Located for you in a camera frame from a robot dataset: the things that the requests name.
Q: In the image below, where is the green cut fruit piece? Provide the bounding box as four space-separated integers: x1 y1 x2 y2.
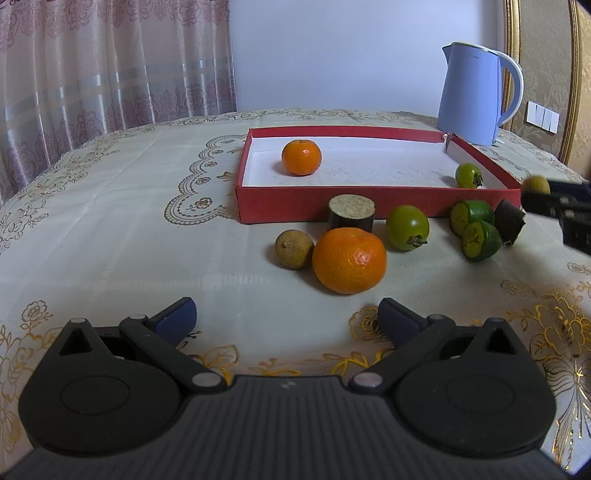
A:
449 200 496 236
461 220 502 263

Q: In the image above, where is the dark sugarcane piece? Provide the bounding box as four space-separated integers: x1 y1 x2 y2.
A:
327 194 376 234
494 199 527 247

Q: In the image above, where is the pink patterned curtain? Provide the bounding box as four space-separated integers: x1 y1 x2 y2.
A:
0 0 239 200

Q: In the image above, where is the red shallow cardboard box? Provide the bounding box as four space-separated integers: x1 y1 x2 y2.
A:
235 126 523 225

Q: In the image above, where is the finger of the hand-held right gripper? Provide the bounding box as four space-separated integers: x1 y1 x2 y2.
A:
521 191 583 219
549 180 591 201

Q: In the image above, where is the large orange tangerine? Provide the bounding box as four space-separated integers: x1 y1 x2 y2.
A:
312 228 387 295

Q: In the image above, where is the gold wall moulding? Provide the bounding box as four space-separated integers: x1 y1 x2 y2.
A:
503 0 522 131
560 0 583 165

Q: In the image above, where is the small green round fruit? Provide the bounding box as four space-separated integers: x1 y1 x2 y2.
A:
455 162 484 189

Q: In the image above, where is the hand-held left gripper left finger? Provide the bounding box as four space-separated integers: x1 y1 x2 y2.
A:
58 298 227 394

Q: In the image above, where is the brown longan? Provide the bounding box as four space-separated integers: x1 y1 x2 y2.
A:
275 230 315 270
522 175 551 195

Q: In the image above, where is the white wall switch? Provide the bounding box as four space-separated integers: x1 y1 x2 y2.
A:
526 101 560 135

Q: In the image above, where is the light blue electric kettle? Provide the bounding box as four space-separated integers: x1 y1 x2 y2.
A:
436 42 525 147

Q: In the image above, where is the small orange tangerine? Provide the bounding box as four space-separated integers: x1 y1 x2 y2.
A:
281 139 322 176

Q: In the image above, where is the large green round fruit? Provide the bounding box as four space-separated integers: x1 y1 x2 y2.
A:
385 205 430 252

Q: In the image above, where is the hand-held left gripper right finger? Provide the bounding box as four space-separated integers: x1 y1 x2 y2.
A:
348 298 519 394

